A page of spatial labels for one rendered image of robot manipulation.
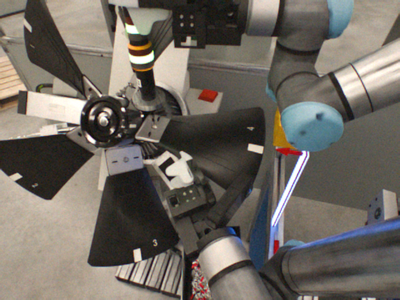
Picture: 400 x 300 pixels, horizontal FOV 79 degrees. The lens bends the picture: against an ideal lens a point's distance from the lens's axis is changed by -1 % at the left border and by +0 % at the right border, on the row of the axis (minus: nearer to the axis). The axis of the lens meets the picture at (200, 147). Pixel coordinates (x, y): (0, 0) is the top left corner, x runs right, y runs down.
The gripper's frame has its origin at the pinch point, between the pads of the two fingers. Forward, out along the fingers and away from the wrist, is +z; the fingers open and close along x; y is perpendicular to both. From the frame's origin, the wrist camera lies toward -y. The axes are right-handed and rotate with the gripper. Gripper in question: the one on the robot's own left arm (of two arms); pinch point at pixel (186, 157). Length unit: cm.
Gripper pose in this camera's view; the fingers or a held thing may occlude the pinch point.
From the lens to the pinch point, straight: 52.9
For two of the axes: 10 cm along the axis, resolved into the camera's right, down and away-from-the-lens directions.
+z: -3.8, -6.6, 6.5
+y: -9.2, 3.5, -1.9
